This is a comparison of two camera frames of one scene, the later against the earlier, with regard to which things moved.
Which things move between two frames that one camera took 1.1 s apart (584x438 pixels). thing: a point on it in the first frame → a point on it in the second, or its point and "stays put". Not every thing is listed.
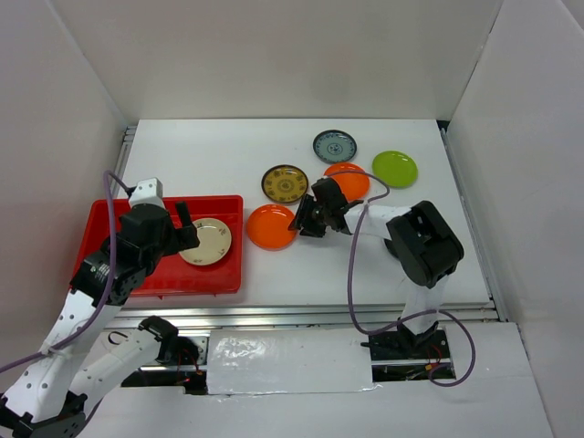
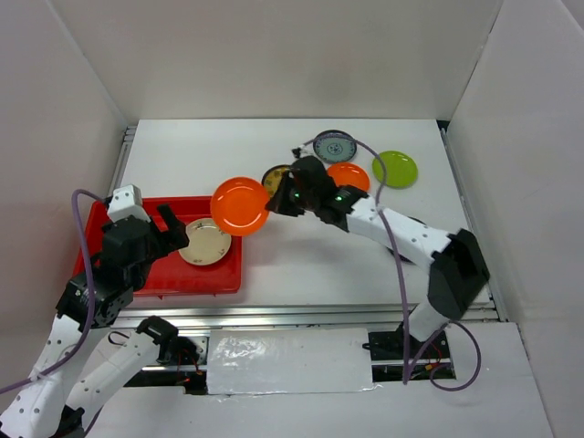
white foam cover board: (289, 360) stays put
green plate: (395, 169) stays put
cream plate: (214, 242) stays put
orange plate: (268, 226) → (237, 206)
